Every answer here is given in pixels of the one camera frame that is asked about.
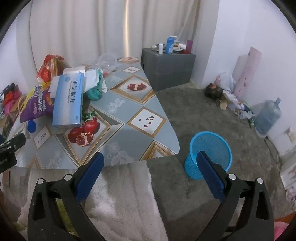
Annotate orange and pink clothes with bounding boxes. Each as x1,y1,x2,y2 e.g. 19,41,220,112
3,89,23,114

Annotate white plastic bag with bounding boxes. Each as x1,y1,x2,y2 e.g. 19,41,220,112
214,71,236,93

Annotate crumpled paper pile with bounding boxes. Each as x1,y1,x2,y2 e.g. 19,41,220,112
220,89,255,120

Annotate fruit print tablecloth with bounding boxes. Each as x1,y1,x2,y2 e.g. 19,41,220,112
0,61,181,168

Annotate grey storage box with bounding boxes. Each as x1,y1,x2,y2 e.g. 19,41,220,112
141,47,196,92

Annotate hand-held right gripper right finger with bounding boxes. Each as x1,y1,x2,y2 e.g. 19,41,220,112
196,151,274,241

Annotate large water jug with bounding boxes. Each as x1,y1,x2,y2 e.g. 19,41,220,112
254,97,282,136

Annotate white tissue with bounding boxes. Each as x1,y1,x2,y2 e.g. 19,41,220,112
84,69,107,93

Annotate purple and yellow snack bag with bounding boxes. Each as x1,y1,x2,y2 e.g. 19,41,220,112
20,83,56,123

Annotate red snack bag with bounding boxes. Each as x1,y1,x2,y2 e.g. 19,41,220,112
36,54,66,83

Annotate white wall socket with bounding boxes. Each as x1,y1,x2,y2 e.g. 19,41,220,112
284,127,295,141

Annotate white printed box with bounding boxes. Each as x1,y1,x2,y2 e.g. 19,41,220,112
279,160,296,202

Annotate cardboard box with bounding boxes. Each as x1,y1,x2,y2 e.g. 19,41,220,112
0,102,26,123

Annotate blue lotion bottle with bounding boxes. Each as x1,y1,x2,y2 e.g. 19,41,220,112
165,35,177,55

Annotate pink cloth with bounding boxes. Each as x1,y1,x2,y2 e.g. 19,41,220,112
274,217,290,241

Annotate teal cloth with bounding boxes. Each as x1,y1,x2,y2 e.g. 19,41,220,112
86,70,105,101

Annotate white fluffy blanket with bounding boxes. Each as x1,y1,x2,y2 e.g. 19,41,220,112
14,162,169,241

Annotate blue mesh wastebasket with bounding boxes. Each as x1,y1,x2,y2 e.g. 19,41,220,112
184,131,232,180

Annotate blue and white medicine box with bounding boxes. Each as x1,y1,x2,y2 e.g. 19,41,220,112
52,72,85,127

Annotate crushed clear plastic bottle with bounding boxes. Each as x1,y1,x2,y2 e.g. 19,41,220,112
97,53,117,70

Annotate white cardboard carton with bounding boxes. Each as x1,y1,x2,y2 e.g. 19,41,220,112
63,65,86,76

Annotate white curtain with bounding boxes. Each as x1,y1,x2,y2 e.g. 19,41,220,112
14,0,220,77

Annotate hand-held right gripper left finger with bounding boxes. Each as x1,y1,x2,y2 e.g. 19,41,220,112
27,152,109,241

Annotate pink patterned board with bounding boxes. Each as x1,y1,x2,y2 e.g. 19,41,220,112
233,46,262,102

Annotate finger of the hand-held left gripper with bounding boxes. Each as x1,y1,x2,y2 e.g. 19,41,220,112
0,133,26,153

